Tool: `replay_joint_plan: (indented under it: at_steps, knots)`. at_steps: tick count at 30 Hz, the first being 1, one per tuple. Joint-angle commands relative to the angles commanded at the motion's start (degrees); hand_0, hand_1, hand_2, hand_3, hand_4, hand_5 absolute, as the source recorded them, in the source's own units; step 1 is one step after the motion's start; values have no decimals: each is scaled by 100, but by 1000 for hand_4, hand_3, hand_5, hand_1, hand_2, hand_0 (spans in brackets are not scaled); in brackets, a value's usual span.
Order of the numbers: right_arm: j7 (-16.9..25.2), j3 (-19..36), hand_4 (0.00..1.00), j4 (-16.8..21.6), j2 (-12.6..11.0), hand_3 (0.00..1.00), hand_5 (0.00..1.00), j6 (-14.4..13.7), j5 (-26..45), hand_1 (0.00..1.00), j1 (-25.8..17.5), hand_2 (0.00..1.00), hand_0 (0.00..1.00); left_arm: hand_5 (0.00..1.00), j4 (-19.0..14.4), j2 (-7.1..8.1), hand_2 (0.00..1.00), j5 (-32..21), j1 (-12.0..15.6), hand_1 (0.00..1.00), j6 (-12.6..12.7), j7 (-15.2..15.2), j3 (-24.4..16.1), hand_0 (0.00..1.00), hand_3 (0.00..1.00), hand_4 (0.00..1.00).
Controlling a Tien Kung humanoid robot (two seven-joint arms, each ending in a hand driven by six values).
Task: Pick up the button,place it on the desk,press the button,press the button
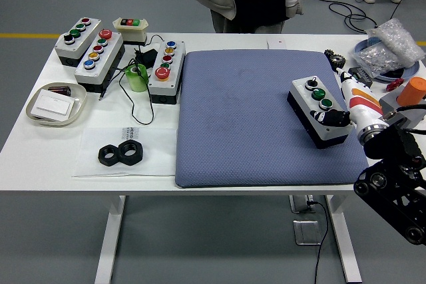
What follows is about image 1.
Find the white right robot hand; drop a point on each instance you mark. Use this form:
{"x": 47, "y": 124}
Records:
{"x": 361, "y": 104}

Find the grey four-button control box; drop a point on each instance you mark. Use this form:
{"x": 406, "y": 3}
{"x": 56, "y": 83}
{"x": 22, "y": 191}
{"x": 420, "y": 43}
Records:
{"x": 88, "y": 39}
{"x": 334, "y": 132}

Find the grey five-button control box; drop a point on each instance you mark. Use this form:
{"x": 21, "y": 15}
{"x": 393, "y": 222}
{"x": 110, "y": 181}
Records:
{"x": 178, "y": 58}
{"x": 110, "y": 54}

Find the black small box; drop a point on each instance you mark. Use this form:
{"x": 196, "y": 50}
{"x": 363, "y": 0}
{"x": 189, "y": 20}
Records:
{"x": 364, "y": 79}

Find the grey base block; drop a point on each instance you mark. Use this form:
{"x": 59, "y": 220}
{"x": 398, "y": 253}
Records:
{"x": 389, "y": 101}

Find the red small part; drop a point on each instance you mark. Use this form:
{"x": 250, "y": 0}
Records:
{"x": 395, "y": 84}

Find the bag of silver parts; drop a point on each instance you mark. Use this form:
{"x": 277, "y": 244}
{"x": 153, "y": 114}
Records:
{"x": 376, "y": 59}

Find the black metal gears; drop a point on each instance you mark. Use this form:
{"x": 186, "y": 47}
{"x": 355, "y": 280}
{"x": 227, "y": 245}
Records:
{"x": 337, "y": 61}

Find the orange cylinder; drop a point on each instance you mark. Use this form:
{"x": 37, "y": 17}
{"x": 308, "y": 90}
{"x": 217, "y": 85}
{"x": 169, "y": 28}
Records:
{"x": 412, "y": 91}

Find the blue round plate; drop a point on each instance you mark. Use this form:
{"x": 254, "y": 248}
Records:
{"x": 361, "y": 46}

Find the clear bubble wrap bag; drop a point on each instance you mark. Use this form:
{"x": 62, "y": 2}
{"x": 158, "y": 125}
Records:
{"x": 396, "y": 39}

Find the white small card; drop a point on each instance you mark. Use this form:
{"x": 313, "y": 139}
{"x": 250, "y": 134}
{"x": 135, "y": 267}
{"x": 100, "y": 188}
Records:
{"x": 276, "y": 44}

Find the grey under-table control box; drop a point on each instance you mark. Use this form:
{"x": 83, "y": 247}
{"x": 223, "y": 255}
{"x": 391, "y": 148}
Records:
{"x": 296, "y": 205}

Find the blue-grey textured mat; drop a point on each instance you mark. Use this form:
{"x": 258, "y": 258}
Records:
{"x": 239, "y": 114}

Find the metal floor socket plate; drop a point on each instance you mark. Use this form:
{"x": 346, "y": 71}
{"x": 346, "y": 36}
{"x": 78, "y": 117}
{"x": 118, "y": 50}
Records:
{"x": 306, "y": 232}

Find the white table leg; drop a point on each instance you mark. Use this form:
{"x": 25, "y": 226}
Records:
{"x": 108, "y": 247}
{"x": 346, "y": 247}

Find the clear printed plastic bag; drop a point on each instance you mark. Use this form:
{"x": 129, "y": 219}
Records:
{"x": 156, "y": 161}

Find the black power adapter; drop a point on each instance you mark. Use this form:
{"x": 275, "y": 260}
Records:
{"x": 148, "y": 56}

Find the green tape roll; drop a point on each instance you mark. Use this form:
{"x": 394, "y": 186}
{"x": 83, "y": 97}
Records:
{"x": 137, "y": 81}

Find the black hex nut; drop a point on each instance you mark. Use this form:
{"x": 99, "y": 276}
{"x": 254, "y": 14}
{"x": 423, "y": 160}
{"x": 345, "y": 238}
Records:
{"x": 131, "y": 159}
{"x": 101, "y": 156}

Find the beige shallow tray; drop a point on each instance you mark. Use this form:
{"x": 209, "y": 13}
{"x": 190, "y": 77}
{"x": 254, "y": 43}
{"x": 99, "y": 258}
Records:
{"x": 78, "y": 97}

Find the dark red small item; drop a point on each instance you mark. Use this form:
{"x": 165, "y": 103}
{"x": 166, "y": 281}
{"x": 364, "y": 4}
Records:
{"x": 61, "y": 90}

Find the cream three-button switch box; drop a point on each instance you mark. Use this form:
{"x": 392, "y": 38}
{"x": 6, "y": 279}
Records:
{"x": 133, "y": 34}

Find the white switch plate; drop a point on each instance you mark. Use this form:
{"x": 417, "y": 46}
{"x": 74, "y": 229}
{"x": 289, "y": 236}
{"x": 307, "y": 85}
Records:
{"x": 53, "y": 103}

